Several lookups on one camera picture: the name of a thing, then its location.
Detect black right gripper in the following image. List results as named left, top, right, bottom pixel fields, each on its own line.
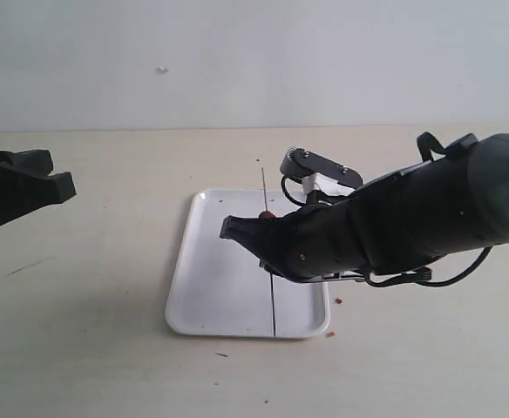
left=219, top=202, right=370, bottom=283

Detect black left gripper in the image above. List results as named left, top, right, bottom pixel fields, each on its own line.
left=0, top=149, right=77, bottom=226

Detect red date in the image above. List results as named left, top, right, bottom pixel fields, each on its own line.
left=258, top=211, right=276, bottom=219

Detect thin metal skewer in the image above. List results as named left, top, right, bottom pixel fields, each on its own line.
left=261, top=167, right=276, bottom=337

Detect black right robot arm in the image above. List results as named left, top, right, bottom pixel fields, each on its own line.
left=220, top=132, right=509, bottom=287

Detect white rectangular plastic tray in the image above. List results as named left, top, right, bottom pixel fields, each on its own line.
left=165, top=188, right=331, bottom=339

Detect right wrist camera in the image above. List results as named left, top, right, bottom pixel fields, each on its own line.
left=280, top=147, right=363, bottom=197

